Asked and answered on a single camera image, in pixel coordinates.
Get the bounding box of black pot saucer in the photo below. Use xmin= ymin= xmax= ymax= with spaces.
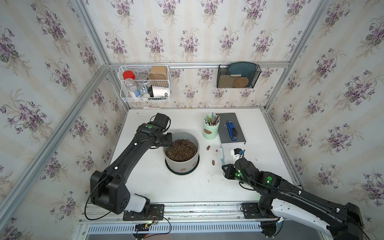
xmin=165 ymin=155 xmax=200 ymax=176

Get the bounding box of brown cardboard cup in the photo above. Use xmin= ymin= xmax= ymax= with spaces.
xmin=149 ymin=66 xmax=168 ymax=80

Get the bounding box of white ceramic pot with soil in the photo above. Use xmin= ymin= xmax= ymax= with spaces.
xmin=163 ymin=132 xmax=200 ymax=162

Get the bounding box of clear plastic bottle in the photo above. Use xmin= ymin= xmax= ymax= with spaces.
xmin=124 ymin=78 xmax=140 ymax=99

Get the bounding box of black mesh wall organizer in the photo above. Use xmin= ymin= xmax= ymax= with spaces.
xmin=216 ymin=64 xmax=262 ymax=89

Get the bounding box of teal plate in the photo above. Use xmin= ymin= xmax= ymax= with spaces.
xmin=227 ymin=62 xmax=258 ymax=88

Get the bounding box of grey notebook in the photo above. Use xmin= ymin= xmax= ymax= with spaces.
xmin=218 ymin=113 xmax=246 ymax=146

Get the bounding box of white cylindrical speaker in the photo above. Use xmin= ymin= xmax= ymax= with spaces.
xmin=149 ymin=86 xmax=170 ymax=98

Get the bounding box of round cork coaster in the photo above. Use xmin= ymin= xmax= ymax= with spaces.
xmin=234 ymin=77 xmax=249 ymax=89

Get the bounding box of white wire basket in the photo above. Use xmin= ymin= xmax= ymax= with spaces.
xmin=118 ymin=64 xmax=171 ymax=103

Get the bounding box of green pencil cup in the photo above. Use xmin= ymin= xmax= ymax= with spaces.
xmin=203 ymin=113 xmax=220 ymax=140

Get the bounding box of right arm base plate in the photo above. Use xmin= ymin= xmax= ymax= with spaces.
xmin=240 ymin=203 xmax=269 ymax=219

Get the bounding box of small circuit board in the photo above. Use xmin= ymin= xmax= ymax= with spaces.
xmin=134 ymin=224 xmax=151 ymax=232

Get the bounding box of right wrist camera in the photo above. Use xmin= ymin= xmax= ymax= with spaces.
xmin=231 ymin=148 xmax=245 ymax=163

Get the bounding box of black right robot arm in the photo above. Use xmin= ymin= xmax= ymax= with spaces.
xmin=220 ymin=148 xmax=366 ymax=240

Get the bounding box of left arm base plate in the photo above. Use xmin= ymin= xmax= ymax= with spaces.
xmin=123 ymin=204 xmax=165 ymax=222

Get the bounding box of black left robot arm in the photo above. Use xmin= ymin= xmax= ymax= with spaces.
xmin=88 ymin=113 xmax=172 ymax=214

